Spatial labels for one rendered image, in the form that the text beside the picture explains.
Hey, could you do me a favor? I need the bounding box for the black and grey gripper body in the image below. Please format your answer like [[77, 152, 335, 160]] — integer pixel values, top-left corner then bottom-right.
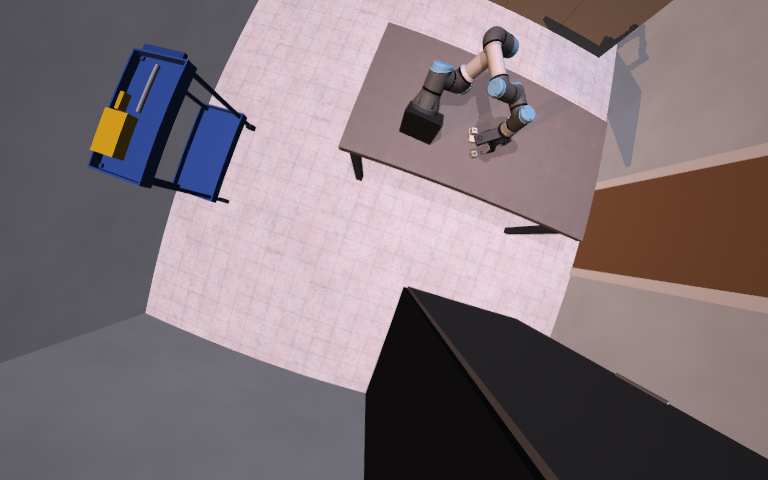
[[488, 121, 514, 148]]

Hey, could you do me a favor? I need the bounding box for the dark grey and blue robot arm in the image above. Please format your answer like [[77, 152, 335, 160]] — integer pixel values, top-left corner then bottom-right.
[[411, 26, 536, 146]]

